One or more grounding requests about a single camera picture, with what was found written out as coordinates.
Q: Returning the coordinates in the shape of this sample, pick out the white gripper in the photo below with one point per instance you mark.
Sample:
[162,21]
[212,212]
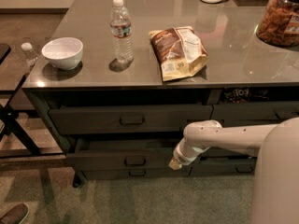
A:
[181,155]

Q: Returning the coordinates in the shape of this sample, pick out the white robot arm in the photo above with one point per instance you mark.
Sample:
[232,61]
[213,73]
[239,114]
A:
[275,196]

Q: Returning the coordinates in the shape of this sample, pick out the dark snack bag in drawer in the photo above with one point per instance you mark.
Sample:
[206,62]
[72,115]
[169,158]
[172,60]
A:
[244,95]

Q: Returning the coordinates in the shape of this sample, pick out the grey drawer cabinet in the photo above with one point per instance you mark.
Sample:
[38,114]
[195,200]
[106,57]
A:
[237,58]

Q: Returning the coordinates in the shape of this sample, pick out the brown snack bag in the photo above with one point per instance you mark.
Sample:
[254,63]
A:
[179,51]

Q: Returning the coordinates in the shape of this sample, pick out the clear plastic water bottle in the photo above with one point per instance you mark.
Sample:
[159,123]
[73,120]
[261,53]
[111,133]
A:
[121,29]

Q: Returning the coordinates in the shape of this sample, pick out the white ceramic bowl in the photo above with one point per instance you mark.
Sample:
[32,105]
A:
[63,53]

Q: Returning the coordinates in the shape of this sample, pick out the brown shoe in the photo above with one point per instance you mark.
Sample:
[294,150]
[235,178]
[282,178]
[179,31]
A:
[16,215]

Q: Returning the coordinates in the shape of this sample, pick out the jar of nuts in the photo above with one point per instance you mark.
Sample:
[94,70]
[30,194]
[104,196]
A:
[280,23]

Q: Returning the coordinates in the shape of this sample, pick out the small bottle on side table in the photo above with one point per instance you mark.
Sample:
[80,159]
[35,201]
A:
[30,54]

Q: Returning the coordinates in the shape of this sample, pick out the dark side table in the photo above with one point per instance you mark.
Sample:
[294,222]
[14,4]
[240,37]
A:
[22,132]

